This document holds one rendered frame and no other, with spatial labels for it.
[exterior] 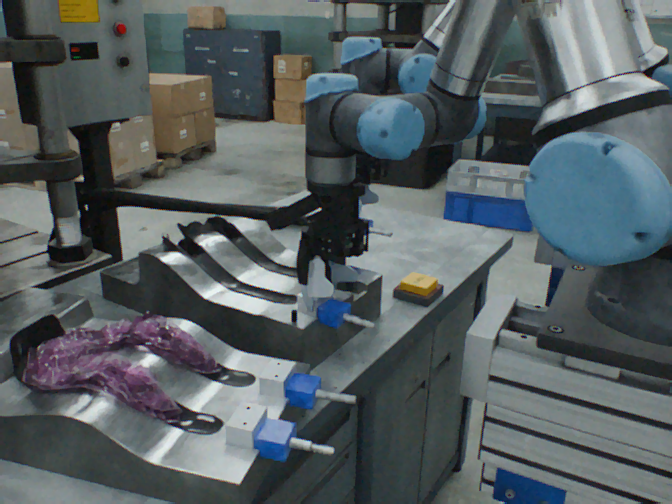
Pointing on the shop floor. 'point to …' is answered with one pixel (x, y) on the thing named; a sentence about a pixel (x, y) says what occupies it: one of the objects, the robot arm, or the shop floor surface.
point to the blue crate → (486, 211)
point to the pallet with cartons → (182, 117)
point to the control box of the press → (94, 88)
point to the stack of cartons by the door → (290, 87)
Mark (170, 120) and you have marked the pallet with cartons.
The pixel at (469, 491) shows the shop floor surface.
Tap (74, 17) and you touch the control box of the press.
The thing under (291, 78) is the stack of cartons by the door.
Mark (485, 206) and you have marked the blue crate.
